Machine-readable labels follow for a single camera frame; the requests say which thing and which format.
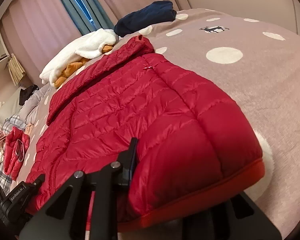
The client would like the red down puffer jacket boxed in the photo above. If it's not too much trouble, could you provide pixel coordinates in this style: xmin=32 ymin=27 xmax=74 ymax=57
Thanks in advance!
xmin=26 ymin=36 xmax=265 ymax=232

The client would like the plaid grey bedding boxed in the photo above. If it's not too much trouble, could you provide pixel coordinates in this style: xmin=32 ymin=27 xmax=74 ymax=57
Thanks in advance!
xmin=0 ymin=84 xmax=56 ymax=195

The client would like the black garment on bed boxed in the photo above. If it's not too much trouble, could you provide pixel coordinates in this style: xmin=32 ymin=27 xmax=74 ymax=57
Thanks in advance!
xmin=19 ymin=85 xmax=39 ymax=106

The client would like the tan tassel hanging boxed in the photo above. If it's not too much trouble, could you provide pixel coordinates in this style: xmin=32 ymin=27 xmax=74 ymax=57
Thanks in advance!
xmin=7 ymin=54 xmax=26 ymax=86

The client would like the orange garment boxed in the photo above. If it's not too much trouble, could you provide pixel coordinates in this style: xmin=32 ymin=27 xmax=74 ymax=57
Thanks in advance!
xmin=52 ymin=44 xmax=114 ymax=88

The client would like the grey polka dot bedspread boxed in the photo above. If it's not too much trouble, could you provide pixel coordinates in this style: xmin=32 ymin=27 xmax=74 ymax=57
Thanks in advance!
xmin=9 ymin=8 xmax=300 ymax=240

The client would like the white fleece garment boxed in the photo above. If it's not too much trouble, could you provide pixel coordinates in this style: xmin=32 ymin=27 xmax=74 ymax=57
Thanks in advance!
xmin=39 ymin=28 xmax=119 ymax=86

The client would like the pink curtain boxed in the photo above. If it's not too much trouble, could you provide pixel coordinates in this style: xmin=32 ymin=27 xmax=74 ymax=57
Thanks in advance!
xmin=0 ymin=0 xmax=190 ymax=86

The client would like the teal curtain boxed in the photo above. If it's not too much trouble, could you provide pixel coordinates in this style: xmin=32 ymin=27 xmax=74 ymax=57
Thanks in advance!
xmin=61 ymin=0 xmax=114 ymax=35

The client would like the navy blue fleece garment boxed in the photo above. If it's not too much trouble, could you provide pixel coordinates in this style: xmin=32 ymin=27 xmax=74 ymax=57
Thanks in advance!
xmin=114 ymin=1 xmax=177 ymax=37

